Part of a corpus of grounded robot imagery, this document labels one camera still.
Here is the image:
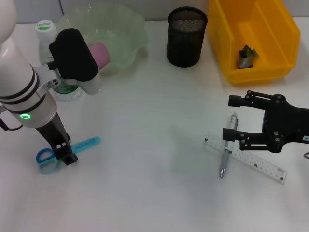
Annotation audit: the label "pink peach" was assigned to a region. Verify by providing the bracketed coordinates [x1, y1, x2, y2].
[87, 42, 111, 68]

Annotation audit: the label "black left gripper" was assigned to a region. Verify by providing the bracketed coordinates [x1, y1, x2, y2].
[36, 113, 79, 166]

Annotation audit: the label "black mesh pen holder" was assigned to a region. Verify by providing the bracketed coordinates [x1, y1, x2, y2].
[166, 6, 208, 68]

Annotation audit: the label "silver pen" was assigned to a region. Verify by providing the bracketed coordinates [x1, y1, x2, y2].
[219, 111, 239, 179]

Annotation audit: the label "yellow plastic bin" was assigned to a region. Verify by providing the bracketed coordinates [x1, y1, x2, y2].
[208, 0, 302, 85]

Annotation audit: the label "blue teal scissors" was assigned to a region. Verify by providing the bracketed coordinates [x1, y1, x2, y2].
[36, 136, 101, 174]

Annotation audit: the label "clear green-label water bottle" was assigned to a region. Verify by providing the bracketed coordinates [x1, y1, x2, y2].
[35, 20, 84, 102]

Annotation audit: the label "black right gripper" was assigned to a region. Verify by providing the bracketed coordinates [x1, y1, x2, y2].
[222, 90, 309, 153]

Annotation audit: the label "transparent plastic ruler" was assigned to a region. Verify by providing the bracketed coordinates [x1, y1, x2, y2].
[204, 131, 288, 185]

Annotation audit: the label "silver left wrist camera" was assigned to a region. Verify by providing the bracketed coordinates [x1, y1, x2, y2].
[48, 28, 101, 95]

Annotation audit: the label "green glass fruit plate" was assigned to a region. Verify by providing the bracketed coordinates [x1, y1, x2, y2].
[56, 3, 149, 77]

